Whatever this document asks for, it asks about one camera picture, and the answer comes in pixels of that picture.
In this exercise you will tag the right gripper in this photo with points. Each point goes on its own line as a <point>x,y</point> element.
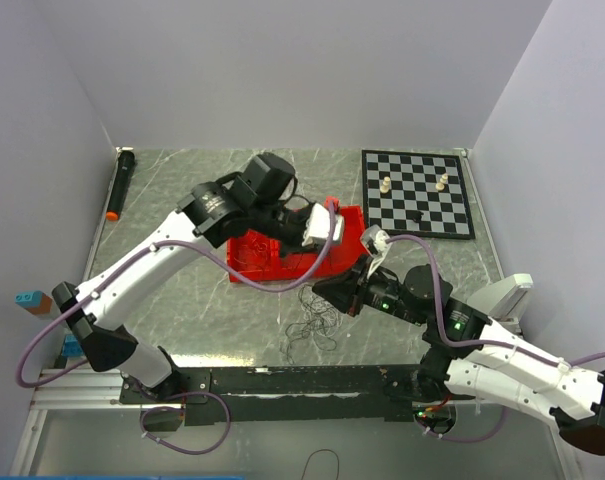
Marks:
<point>343,292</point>

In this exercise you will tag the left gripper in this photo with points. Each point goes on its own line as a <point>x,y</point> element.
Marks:
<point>286,248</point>

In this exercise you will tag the red three-compartment bin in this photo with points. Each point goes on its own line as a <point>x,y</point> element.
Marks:
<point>258,257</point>

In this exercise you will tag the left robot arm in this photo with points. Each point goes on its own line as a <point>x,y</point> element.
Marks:
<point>211,214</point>

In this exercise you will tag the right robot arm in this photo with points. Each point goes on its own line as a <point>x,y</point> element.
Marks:
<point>473,355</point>

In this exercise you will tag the white chess pawn left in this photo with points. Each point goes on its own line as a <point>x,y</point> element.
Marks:
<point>385,185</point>

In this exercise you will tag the white chess pawn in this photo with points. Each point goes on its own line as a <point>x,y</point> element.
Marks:
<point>385,185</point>
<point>442,183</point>

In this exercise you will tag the chessboard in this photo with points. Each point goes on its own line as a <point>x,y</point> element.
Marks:
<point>446,214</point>

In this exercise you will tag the white chess pawn right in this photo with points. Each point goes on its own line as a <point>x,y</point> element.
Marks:
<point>442,183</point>

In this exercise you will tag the white stand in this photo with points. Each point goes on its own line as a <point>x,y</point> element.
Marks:
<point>505,300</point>

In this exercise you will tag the black marker orange cap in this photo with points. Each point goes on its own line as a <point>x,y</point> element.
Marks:
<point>126,164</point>

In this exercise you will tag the blue white block stack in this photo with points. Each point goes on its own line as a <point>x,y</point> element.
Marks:
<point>71,347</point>

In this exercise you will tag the blue brown toy block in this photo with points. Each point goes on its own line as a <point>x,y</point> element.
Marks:
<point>35,302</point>

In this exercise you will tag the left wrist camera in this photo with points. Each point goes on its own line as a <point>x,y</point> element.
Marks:
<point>318,225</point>

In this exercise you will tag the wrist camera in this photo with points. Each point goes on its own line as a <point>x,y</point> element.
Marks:
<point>318,225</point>
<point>376,242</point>

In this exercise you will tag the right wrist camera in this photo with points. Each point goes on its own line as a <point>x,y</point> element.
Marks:
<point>376,242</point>

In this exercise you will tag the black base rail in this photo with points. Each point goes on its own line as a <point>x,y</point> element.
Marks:
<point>289,393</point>

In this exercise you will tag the aluminium frame rail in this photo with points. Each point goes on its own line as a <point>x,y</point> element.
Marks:
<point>81,389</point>

